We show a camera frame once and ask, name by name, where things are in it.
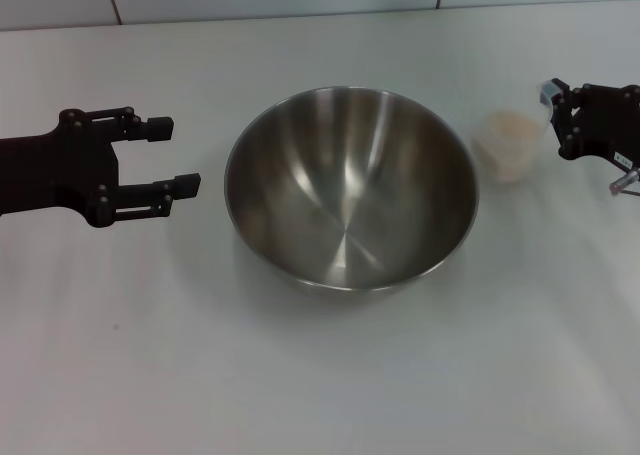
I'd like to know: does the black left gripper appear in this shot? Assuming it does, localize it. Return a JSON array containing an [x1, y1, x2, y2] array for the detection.
[[0, 105, 202, 229]]

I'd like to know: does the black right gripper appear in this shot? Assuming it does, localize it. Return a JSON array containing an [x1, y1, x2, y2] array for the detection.
[[538, 78, 640, 169]]

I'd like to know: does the stainless steel mixing bowl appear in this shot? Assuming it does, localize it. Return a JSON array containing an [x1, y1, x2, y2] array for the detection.
[[223, 85, 481, 300]]

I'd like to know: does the silver metal connector pin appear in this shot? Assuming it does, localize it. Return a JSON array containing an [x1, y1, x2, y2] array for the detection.
[[607, 168, 640, 197]]

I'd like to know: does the clear plastic measuring cup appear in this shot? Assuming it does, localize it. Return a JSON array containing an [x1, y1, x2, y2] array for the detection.
[[471, 88, 557, 185]]

